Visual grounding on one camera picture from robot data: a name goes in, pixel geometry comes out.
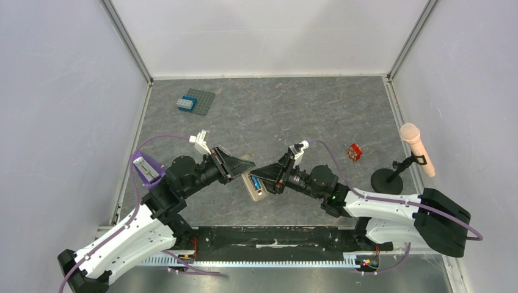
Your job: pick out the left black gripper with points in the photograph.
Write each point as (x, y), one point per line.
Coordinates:
(228, 165)

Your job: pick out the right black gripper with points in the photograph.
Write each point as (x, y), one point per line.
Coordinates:
(284, 170)

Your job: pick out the blue battery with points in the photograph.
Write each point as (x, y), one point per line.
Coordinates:
(256, 183)

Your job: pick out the beige remote control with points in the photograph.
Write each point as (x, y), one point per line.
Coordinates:
(254, 195)

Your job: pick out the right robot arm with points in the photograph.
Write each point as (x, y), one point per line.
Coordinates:
(429, 218)

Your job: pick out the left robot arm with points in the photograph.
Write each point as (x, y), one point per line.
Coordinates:
(154, 225)

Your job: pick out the grey lego baseplate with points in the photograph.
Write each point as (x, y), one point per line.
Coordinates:
(202, 100)

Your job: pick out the blue lego brick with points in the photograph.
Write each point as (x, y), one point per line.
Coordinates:
(194, 100)

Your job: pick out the grey lego brick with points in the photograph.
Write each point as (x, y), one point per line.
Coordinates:
(185, 103)

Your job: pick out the red toy figure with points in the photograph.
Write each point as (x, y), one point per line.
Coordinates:
(354, 152)

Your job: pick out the black microphone stand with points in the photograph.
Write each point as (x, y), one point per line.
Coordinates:
(387, 181)

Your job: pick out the pink microphone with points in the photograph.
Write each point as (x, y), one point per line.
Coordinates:
(411, 134)

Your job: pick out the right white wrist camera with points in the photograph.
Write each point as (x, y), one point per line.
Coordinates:
(298, 151)

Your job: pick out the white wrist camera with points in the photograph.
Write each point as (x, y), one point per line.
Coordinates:
(298, 151)
(200, 143)

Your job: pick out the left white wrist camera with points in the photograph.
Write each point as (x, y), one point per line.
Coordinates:
(200, 143)

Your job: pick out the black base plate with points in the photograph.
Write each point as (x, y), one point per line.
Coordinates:
(277, 243)

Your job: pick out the white cable duct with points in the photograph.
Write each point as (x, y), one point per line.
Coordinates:
(348, 261)

